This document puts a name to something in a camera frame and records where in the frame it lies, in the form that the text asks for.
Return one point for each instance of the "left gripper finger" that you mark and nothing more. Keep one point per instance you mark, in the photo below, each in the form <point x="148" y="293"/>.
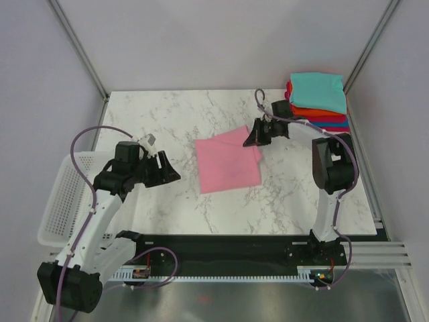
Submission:
<point x="168" y="175"/>
<point x="166" y="168"/>

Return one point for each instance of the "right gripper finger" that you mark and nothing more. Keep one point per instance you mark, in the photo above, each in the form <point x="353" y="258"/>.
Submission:
<point x="256" y="139"/>
<point x="260" y="128"/>

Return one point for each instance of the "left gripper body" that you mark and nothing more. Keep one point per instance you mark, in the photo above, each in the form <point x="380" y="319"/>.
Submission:
<point x="147" y="171"/>

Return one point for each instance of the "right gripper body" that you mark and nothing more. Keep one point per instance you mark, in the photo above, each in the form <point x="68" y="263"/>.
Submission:
<point x="273" y="131"/>

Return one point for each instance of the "pink t-shirt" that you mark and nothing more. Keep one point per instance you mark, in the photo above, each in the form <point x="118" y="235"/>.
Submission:
<point x="225" y="164"/>

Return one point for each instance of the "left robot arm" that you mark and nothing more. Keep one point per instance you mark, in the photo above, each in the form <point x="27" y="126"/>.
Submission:
<point x="76" y="277"/>

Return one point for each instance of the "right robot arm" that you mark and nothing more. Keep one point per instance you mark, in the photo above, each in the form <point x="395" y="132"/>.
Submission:
<point x="334" y="166"/>

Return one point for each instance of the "teal folded t-shirt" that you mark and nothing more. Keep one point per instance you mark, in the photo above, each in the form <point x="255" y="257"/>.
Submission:
<point x="316" y="90"/>

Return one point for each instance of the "crimson folded t-shirt upper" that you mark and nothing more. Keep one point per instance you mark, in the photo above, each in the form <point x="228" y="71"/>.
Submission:
<point x="325" y="119"/>

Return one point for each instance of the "crimson folded t-shirt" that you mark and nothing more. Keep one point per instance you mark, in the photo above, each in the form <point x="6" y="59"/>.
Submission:
<point x="325" y="119"/>
<point x="337" y="129"/>

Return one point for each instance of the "crimson folded t-shirt bottom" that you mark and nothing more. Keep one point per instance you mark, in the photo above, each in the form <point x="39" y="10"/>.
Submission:
<point x="337" y="129"/>

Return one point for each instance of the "blue folded t-shirt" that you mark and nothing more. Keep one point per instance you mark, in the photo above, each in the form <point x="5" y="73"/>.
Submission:
<point x="326" y="125"/>

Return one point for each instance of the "white plastic basket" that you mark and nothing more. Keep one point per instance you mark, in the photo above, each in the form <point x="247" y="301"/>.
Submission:
<point x="70" y="199"/>

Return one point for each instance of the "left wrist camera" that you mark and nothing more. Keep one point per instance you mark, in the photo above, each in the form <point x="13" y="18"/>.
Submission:
<point x="147" y="142"/>

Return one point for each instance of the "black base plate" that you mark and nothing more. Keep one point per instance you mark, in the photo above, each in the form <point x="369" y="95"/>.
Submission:
<point x="235" y="254"/>

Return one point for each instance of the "white cable duct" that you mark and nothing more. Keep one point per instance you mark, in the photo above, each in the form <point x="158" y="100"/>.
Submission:
<point x="134" y="274"/>

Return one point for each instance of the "right aluminium frame post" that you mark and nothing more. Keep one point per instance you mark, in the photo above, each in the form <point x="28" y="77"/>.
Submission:
<point x="372" y="42"/>

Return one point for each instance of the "aluminium frame post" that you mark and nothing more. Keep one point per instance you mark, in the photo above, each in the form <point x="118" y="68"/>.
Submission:
<point x="372" y="42"/>
<point x="77" y="46"/>

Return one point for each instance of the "left aluminium frame post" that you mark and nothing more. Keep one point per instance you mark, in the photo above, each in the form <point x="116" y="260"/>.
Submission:
<point x="77" y="46"/>

